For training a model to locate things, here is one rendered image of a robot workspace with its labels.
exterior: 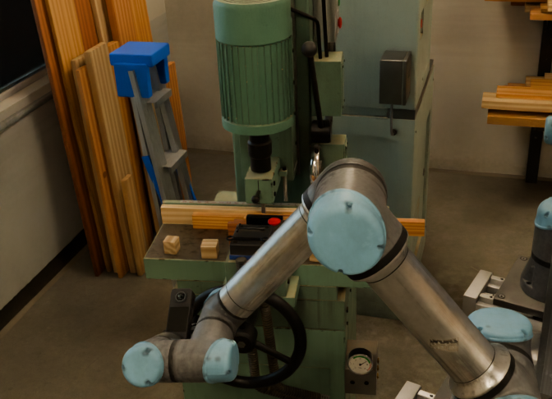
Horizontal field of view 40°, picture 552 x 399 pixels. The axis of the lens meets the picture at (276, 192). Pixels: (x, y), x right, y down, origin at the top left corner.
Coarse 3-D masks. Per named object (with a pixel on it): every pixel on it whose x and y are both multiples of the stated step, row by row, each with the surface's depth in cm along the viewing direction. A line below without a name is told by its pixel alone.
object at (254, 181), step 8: (272, 160) 196; (272, 168) 192; (248, 176) 189; (256, 176) 188; (264, 176) 188; (272, 176) 188; (248, 184) 188; (256, 184) 188; (264, 184) 187; (272, 184) 187; (248, 192) 189; (264, 192) 188; (272, 192) 188; (248, 200) 190; (264, 200) 189; (272, 200) 189
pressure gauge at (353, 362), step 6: (360, 348) 187; (354, 354) 185; (360, 354) 184; (366, 354) 185; (348, 360) 186; (354, 360) 186; (360, 360) 186; (366, 360) 185; (372, 360) 186; (348, 366) 186; (354, 366) 187; (360, 366) 186; (366, 366) 186; (372, 366) 185; (354, 372) 187; (360, 372) 187; (366, 372) 187
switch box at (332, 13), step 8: (320, 0) 197; (328, 0) 197; (336, 0) 197; (320, 8) 198; (328, 8) 198; (336, 8) 198; (320, 16) 199; (328, 16) 198; (336, 16) 199; (320, 24) 200; (328, 24) 199; (336, 24) 200; (320, 32) 201; (328, 32) 200; (336, 32) 201; (328, 40) 201
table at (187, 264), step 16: (176, 224) 203; (160, 240) 196; (192, 240) 195; (224, 240) 195; (160, 256) 189; (176, 256) 189; (192, 256) 188; (224, 256) 188; (160, 272) 190; (176, 272) 189; (192, 272) 188; (208, 272) 188; (224, 272) 187; (304, 272) 184; (320, 272) 183; (288, 288) 179
